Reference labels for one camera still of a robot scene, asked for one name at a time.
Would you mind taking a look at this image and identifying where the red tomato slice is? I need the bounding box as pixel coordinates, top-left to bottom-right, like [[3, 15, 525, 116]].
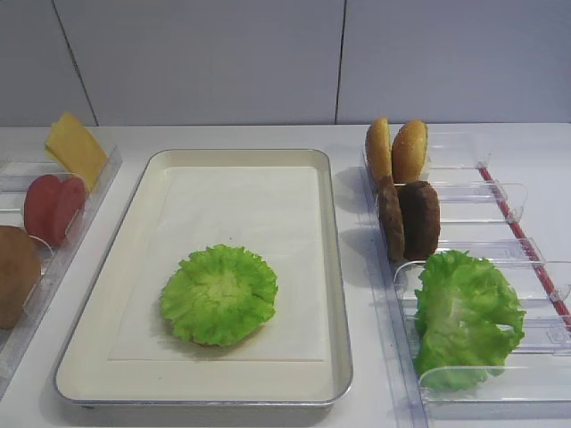
[[50, 177, 86, 246], [23, 174, 62, 246]]

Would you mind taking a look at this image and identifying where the left brown meat patty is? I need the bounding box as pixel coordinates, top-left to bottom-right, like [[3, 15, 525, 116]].
[[377, 176, 405, 263]]

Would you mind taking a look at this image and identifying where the brown meat patty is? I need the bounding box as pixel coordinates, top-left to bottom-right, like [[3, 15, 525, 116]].
[[377, 176, 405, 263], [397, 181, 441, 261]]

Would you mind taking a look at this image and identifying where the green lettuce leaf on tray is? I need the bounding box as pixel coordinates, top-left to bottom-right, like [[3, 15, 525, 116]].
[[160, 244, 278, 347]]

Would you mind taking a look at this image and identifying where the right brown meat patty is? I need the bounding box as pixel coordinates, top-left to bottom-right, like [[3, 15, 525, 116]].
[[397, 181, 441, 261]]

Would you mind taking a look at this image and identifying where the green lettuce leaf in rack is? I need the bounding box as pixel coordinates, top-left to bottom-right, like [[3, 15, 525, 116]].
[[414, 251, 525, 391]]

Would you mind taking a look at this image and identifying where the yellow cheese slice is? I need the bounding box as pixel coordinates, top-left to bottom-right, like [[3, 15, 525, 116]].
[[45, 112, 108, 192]]

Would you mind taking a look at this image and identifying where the white paper tray liner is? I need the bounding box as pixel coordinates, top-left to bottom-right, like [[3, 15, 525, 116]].
[[110, 167, 326, 361]]

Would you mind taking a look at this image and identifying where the left golden bun half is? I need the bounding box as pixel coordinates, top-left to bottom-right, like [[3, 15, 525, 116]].
[[365, 117, 393, 185]]

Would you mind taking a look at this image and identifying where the golden bun half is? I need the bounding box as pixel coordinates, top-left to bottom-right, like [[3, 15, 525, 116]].
[[392, 119, 428, 184], [365, 117, 393, 185]]

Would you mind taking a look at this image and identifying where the right golden bun half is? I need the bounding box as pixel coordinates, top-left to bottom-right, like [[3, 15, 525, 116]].
[[392, 119, 428, 184]]

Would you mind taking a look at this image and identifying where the red strip under rack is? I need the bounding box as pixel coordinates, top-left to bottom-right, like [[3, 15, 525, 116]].
[[477, 167, 570, 329]]

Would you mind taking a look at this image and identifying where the clear plastic right rack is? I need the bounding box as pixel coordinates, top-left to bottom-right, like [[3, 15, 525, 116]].
[[360, 128, 570, 427]]

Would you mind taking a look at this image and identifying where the clear plastic rack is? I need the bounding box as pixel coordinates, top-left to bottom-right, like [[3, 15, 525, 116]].
[[360, 128, 570, 427], [1, 144, 122, 392]]

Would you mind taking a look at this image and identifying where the brown bun in left rack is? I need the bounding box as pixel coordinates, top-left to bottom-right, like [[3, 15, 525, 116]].
[[1, 226, 41, 329]]

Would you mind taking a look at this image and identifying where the clear plastic left rack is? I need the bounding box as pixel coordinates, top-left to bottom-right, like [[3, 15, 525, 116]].
[[1, 144, 122, 392]]

